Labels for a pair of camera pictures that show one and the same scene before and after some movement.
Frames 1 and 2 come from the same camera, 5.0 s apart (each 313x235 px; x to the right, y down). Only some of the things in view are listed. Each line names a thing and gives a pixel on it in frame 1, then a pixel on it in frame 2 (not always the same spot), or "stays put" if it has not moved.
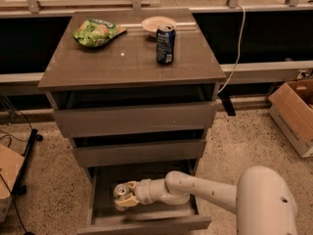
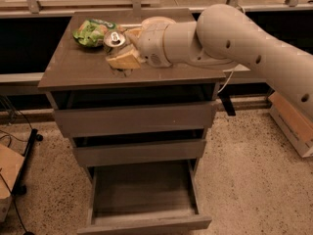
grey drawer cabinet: [135, 89] stays put
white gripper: [142, 191] → [152, 44]
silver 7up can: [120, 190] → [112, 41]
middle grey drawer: [140, 153] stays put
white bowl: [152, 23] stays put
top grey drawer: [115, 120] stays put
